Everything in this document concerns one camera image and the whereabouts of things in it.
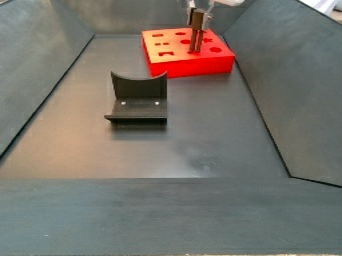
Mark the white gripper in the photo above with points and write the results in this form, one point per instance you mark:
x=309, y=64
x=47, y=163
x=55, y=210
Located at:
x=192, y=6

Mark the brown three prong object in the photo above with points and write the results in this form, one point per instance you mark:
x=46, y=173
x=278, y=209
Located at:
x=197, y=21

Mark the black curved fixture stand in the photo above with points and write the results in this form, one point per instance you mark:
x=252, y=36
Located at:
x=141, y=98

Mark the red block with shaped holes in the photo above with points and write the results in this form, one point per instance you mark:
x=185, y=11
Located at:
x=169, y=56

